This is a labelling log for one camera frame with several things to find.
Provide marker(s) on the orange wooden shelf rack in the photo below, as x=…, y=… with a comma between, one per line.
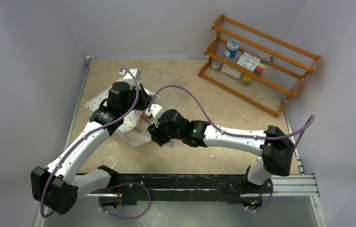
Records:
x=276, y=60

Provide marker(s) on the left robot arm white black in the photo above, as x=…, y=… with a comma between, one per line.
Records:
x=57, y=186

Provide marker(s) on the white patterned paper bag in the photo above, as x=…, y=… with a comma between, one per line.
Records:
x=134, y=129

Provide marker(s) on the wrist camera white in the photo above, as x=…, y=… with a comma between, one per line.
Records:
x=155, y=112
x=130, y=76

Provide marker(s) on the yellow grey sponge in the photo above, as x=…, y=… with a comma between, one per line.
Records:
x=246, y=79

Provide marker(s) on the pack of coloured markers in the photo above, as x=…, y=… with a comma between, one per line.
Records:
x=252, y=63

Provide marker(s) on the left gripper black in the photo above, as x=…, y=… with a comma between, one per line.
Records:
x=145, y=99

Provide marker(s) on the white card box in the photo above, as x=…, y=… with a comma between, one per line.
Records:
x=231, y=71

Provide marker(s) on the clear plastic tray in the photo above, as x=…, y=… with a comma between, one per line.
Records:
x=173, y=97

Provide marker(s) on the white jar blue label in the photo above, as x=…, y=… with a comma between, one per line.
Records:
x=231, y=49

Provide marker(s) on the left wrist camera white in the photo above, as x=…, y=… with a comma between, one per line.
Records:
x=130, y=76

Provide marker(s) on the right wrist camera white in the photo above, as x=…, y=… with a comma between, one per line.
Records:
x=155, y=112

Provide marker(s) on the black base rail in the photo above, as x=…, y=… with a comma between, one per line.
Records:
x=232, y=189

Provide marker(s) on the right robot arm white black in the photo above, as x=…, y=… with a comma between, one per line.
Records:
x=274, y=150

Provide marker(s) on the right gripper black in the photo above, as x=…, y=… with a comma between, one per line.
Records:
x=158, y=134

